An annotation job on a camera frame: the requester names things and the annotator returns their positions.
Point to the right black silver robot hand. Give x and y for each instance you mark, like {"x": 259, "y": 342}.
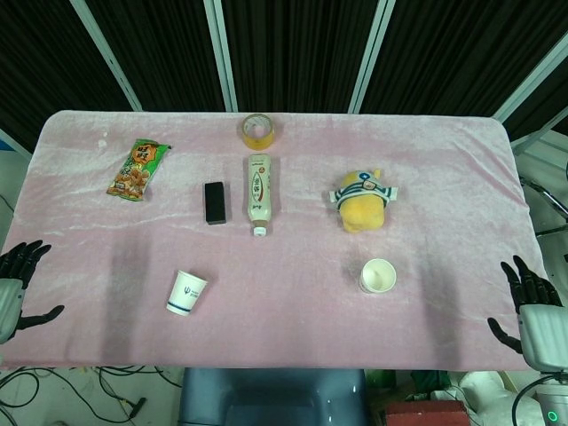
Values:
{"x": 543, "y": 333}

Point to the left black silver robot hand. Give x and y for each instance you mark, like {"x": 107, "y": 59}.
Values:
{"x": 10, "y": 306}

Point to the white paper cup blue logo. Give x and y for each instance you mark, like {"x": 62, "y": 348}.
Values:
{"x": 186, "y": 295}

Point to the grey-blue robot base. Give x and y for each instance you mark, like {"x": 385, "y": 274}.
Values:
{"x": 273, "y": 399}

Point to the green cloth bundle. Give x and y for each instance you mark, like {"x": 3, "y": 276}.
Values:
{"x": 426, "y": 381}

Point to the red box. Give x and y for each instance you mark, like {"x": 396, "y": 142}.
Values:
{"x": 426, "y": 415}

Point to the green orange snack bag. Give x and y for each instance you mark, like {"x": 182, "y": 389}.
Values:
{"x": 138, "y": 171}

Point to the yellow plush toy striped shirt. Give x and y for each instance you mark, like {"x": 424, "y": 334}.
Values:
{"x": 361, "y": 208}

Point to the black rectangular box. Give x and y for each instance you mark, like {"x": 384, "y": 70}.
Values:
{"x": 215, "y": 203}

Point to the pink velvet tablecloth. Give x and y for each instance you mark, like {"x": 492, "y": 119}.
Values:
{"x": 284, "y": 328}

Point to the white sauce bottle red label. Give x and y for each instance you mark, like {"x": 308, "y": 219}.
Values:
{"x": 260, "y": 186}

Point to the yellow clear tape roll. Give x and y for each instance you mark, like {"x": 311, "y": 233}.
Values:
{"x": 256, "y": 137}

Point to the metal chair frame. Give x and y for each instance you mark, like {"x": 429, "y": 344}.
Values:
{"x": 548, "y": 195}

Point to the white aluminium partition post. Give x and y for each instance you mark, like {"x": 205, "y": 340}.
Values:
{"x": 532, "y": 62}
{"x": 370, "y": 57}
{"x": 108, "y": 55}
{"x": 222, "y": 53}

